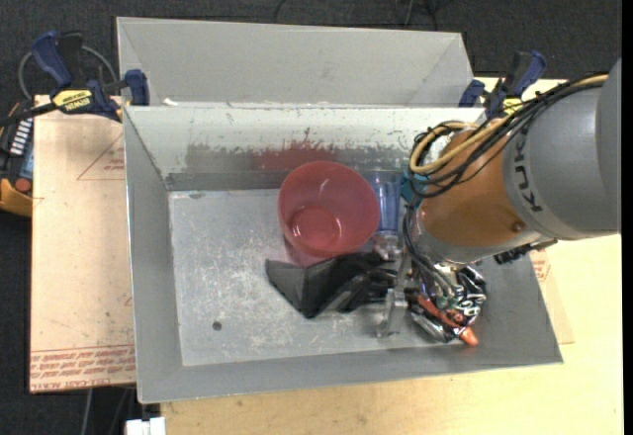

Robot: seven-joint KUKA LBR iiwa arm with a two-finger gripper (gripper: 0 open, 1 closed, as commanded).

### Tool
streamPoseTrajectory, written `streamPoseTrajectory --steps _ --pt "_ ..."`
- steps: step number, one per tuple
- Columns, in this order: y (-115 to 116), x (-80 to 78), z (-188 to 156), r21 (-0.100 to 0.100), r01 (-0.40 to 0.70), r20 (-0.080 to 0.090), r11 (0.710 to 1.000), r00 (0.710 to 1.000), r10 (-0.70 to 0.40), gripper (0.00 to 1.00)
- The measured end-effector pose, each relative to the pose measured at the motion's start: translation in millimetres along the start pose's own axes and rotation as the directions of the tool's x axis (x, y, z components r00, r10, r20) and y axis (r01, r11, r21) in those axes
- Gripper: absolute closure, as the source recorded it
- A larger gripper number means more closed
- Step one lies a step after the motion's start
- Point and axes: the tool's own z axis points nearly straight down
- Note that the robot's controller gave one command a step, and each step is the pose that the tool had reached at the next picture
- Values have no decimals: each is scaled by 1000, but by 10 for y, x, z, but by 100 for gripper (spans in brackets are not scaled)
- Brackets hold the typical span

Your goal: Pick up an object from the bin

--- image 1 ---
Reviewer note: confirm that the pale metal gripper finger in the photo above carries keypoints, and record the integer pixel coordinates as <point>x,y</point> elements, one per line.
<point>401,317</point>
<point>387,319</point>

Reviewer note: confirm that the black shiny foil packet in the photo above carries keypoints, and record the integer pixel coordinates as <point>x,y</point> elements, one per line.
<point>467,302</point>

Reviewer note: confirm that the black folded case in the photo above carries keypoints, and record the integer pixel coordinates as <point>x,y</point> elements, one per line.
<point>316,282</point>

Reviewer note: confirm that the clear blue plastic cup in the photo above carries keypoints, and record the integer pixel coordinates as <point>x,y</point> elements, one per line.
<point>387,203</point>

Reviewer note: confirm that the teal plastic object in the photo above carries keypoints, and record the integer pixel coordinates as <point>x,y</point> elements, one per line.
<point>410,186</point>

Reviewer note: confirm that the red plastic cup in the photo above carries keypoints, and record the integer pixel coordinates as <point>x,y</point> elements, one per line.
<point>324,215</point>

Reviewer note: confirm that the grey metal bin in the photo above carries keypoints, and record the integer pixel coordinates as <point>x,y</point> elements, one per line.
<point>222,250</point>

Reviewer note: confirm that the brown cardboard board, red print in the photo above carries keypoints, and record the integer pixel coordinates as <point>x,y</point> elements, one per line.
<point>79,250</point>

